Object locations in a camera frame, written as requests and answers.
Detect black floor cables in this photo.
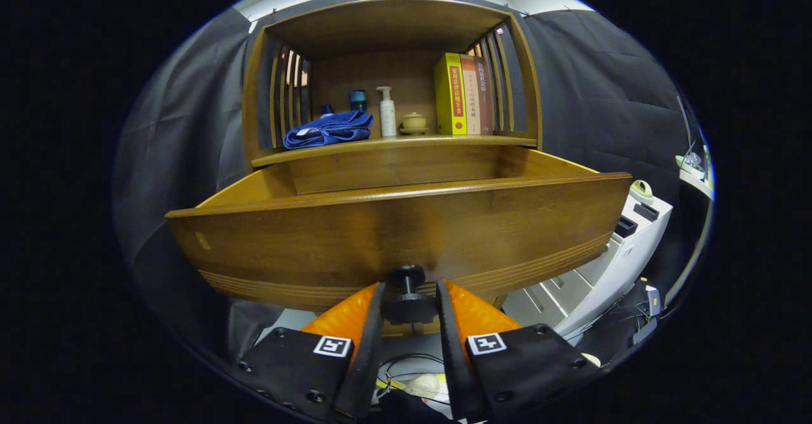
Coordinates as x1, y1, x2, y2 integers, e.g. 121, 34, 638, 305
374, 353, 454, 406

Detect beige lidded tea bowl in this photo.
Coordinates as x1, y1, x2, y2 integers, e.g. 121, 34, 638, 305
400, 112, 429, 136

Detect white pump bottle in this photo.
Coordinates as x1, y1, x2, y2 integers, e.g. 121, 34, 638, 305
376, 86, 398, 138

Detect wooden drawer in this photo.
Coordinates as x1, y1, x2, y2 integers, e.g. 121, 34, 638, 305
165, 146, 633, 314

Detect white side cabinet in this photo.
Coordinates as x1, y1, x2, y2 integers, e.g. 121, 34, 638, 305
501, 189, 673, 342

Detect cream and orange book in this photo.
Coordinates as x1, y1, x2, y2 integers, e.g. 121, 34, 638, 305
460, 55, 481, 135

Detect brown book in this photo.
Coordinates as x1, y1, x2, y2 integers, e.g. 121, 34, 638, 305
475, 56, 494, 135

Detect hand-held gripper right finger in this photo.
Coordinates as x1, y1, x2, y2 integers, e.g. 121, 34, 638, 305
435, 278, 600, 421

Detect black drawer knob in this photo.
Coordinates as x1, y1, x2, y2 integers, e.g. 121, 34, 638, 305
384, 265, 440, 324

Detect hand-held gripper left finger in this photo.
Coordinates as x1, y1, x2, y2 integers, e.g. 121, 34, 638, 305
232, 281, 386, 421

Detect thick yellow book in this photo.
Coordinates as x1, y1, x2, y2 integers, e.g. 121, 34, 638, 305
435, 53, 468, 136

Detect folded blue towel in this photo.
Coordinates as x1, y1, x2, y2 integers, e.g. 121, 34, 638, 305
283, 110, 375, 150

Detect wooden countertop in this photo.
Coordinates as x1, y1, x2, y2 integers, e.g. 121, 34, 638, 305
252, 133, 538, 168

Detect white desk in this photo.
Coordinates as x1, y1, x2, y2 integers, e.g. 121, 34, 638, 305
676, 154, 714, 199

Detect wooden cabinet with slatted sides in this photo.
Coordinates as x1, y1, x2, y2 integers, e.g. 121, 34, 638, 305
242, 0, 544, 171

